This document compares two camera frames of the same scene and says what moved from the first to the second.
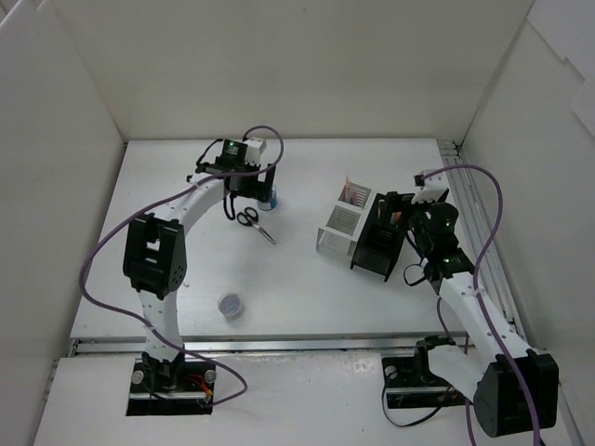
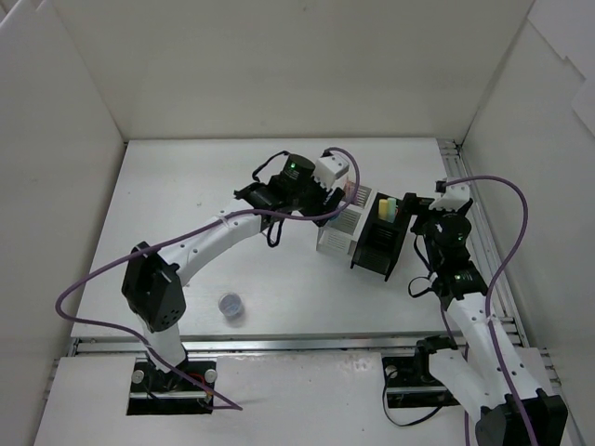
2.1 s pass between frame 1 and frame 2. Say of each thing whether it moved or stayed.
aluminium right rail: stayed
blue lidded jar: moved
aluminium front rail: stayed
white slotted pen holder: stayed
